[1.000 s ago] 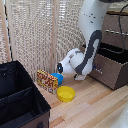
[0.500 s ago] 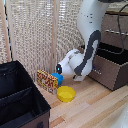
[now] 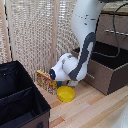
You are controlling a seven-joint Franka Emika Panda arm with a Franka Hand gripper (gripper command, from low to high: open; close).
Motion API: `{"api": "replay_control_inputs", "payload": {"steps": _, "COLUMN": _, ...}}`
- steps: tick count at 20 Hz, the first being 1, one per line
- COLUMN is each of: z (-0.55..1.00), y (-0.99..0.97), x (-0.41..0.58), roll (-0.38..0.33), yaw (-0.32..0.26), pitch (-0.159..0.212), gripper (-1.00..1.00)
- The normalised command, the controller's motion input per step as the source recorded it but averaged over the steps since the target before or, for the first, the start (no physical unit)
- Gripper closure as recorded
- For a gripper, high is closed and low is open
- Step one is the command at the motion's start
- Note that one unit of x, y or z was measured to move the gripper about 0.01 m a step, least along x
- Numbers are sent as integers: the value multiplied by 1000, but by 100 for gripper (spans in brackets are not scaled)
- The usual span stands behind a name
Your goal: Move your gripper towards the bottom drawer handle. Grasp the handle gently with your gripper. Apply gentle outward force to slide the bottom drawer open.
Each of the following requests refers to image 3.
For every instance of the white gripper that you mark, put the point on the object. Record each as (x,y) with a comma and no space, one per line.
(73,83)

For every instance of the brown bottom drawer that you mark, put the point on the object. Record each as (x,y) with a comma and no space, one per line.
(106,75)

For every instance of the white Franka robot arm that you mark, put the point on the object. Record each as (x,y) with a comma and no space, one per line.
(83,36)

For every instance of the yellow plastic bowl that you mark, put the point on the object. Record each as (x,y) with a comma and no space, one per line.
(65,94)

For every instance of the red yellow snack box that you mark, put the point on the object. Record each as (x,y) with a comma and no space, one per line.
(46,81)

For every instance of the black fabric storage box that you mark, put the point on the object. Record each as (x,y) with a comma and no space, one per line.
(20,100)

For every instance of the bamboo folding screen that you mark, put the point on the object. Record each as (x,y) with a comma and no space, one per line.
(30,33)

